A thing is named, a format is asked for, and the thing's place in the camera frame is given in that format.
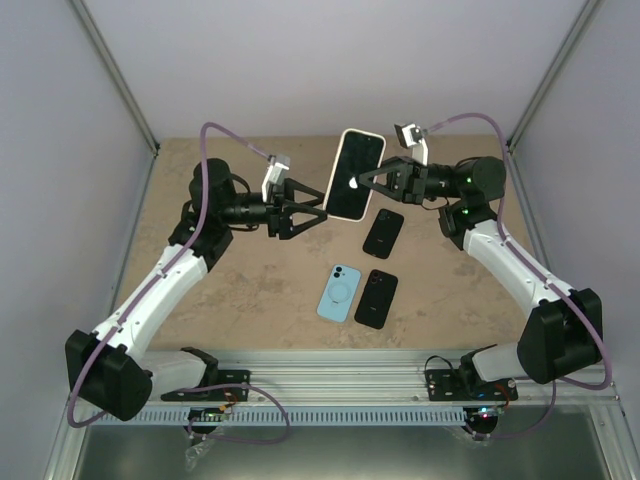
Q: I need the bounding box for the aluminium rail frame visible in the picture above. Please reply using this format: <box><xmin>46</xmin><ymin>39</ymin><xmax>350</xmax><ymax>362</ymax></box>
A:
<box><xmin>46</xmin><ymin>350</ymin><xmax>639</xmax><ymax>479</ymax></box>

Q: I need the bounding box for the left aluminium corner post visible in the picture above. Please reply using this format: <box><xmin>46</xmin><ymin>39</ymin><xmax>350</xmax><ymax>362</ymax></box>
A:
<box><xmin>67</xmin><ymin>0</ymin><xmax>160</xmax><ymax>157</ymax></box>

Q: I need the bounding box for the black cased phone upper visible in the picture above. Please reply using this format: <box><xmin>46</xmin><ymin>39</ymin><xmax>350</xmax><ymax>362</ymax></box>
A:
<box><xmin>362</xmin><ymin>209</ymin><xmax>404</xmax><ymax>259</ymax></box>

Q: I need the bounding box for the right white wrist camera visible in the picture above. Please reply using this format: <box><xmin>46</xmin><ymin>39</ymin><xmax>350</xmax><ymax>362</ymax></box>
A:
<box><xmin>394</xmin><ymin>123</ymin><xmax>429</xmax><ymax>166</ymax></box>

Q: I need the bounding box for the circuit board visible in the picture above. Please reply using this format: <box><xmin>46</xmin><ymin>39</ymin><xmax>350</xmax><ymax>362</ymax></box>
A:
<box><xmin>187</xmin><ymin>404</ymin><xmax>233</xmax><ymax>423</ymax></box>
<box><xmin>473</xmin><ymin>404</ymin><xmax>506</xmax><ymax>420</ymax></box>

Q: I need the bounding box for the blue slotted cable duct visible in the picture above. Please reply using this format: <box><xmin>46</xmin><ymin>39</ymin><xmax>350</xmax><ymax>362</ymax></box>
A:
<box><xmin>89</xmin><ymin>407</ymin><xmax>471</xmax><ymax>426</ymax></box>

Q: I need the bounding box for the black cased phone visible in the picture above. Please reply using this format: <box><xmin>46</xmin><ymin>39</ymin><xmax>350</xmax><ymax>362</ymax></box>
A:
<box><xmin>354</xmin><ymin>269</ymin><xmax>398</xmax><ymax>330</ymax></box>
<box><xmin>362</xmin><ymin>209</ymin><xmax>404</xmax><ymax>259</ymax></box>

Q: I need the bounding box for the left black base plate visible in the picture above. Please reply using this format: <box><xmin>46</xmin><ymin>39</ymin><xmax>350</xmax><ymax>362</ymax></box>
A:
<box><xmin>159</xmin><ymin>368</ymin><xmax>252</xmax><ymax>402</ymax></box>

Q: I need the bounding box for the right circuit board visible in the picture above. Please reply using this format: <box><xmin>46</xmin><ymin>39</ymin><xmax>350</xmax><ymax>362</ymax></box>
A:
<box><xmin>473</xmin><ymin>404</ymin><xmax>506</xmax><ymax>420</ymax></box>

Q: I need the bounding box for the light blue cased phone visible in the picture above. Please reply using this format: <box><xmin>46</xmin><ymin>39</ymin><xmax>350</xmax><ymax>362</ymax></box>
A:
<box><xmin>316</xmin><ymin>264</ymin><xmax>362</xmax><ymax>323</ymax></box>

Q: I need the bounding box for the aluminium corner post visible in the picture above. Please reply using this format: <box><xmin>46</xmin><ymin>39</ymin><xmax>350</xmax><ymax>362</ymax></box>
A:
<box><xmin>67</xmin><ymin>0</ymin><xmax>160</xmax><ymax>157</ymax></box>
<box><xmin>507</xmin><ymin>0</ymin><xmax>604</xmax><ymax>153</ymax></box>

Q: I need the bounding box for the right aluminium corner post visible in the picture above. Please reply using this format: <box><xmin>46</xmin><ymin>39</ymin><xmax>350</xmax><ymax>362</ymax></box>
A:
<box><xmin>507</xmin><ymin>0</ymin><xmax>604</xmax><ymax>153</ymax></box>

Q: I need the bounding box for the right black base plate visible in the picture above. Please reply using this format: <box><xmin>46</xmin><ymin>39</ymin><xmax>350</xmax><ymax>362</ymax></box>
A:
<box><xmin>425</xmin><ymin>369</ymin><xmax>519</xmax><ymax>401</ymax></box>

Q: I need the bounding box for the left circuit board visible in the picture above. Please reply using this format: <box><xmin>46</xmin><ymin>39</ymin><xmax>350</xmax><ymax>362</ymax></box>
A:
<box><xmin>187</xmin><ymin>404</ymin><xmax>233</xmax><ymax>423</ymax></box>

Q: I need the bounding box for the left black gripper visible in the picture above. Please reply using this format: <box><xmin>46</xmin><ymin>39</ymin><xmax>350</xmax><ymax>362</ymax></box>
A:
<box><xmin>220</xmin><ymin>178</ymin><xmax>327</xmax><ymax>240</ymax></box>

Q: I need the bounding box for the beige phone case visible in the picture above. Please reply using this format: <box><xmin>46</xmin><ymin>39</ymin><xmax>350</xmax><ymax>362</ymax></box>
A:
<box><xmin>322</xmin><ymin>127</ymin><xmax>387</xmax><ymax>223</ymax></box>

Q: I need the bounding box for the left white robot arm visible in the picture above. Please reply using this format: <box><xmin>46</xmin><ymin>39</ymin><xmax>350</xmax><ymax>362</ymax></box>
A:
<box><xmin>65</xmin><ymin>157</ymin><xmax>327</xmax><ymax>428</ymax></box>

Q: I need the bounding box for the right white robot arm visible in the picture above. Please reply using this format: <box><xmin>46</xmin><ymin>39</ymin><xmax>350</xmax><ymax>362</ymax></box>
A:
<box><xmin>358</xmin><ymin>156</ymin><xmax>610</xmax><ymax>399</ymax></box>

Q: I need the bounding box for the black cased phone lower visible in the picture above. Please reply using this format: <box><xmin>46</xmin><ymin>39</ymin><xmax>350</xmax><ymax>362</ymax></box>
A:
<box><xmin>354</xmin><ymin>269</ymin><xmax>398</xmax><ymax>330</ymax></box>

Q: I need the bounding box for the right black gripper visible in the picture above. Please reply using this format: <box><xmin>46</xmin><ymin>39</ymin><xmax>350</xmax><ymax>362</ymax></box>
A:
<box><xmin>358</xmin><ymin>155</ymin><xmax>463</xmax><ymax>206</ymax></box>

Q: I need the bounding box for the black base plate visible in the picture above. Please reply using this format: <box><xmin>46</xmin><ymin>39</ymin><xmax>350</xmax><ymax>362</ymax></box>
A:
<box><xmin>425</xmin><ymin>369</ymin><xmax>519</xmax><ymax>401</ymax></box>
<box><xmin>159</xmin><ymin>368</ymin><xmax>252</xmax><ymax>402</ymax></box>

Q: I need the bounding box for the clear plastic bag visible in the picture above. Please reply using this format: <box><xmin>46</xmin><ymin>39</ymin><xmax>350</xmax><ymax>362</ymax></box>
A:
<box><xmin>184</xmin><ymin>435</ymin><xmax>212</xmax><ymax>473</ymax></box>

